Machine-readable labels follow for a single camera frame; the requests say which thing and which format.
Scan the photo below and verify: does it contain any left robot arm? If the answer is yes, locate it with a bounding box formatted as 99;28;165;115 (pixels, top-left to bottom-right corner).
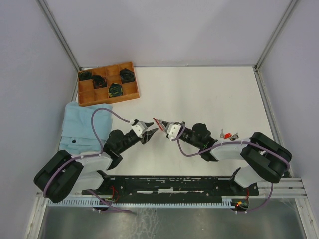
33;120;158;203

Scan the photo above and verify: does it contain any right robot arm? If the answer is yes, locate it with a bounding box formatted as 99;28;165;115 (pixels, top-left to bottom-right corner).
155;119;292;195

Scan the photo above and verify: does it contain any black coil with green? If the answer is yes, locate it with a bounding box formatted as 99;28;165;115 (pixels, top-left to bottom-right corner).
108;83;123;98

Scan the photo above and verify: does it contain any black coil top right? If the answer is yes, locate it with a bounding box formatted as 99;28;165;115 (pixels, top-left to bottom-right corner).
119;68;135;84

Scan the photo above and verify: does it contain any wooden compartment tray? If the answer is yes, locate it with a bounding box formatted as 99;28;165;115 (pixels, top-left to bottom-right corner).
78;61;140;106

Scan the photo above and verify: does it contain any light blue cloth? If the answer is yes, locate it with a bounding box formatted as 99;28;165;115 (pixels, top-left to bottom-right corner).
59;101;113;155

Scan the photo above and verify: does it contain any black coil top left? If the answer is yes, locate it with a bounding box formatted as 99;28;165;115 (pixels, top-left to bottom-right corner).
78;71;92;81

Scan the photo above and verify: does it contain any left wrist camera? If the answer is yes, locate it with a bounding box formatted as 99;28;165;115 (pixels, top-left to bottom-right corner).
130;119;148;138

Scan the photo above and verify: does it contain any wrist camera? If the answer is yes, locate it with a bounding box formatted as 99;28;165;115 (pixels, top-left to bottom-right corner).
130;119;148;138
166;123;181;141

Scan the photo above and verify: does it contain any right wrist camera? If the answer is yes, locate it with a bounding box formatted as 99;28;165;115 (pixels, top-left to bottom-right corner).
166;123;181;141

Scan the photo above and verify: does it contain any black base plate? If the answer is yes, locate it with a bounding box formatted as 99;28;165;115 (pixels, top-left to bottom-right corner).
93;176;259;204

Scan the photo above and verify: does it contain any slotted cable duct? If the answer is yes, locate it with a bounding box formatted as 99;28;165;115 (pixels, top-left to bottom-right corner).
46;196;250;207

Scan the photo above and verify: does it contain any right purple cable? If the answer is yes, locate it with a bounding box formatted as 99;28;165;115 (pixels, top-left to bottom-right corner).
176;125;292;213

